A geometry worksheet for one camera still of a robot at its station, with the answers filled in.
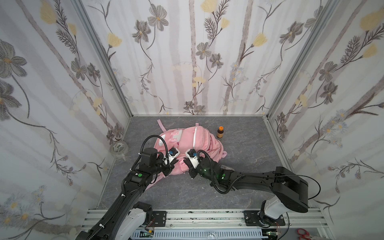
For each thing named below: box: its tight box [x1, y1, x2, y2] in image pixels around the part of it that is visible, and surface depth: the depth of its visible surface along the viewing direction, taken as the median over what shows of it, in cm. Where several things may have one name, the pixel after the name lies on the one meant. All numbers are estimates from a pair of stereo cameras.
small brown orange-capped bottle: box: [216, 126, 224, 139], surface depth 106 cm
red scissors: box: [297, 228, 312, 240], surface depth 71 cm
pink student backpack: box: [144, 119, 228, 189], surface depth 83 cm
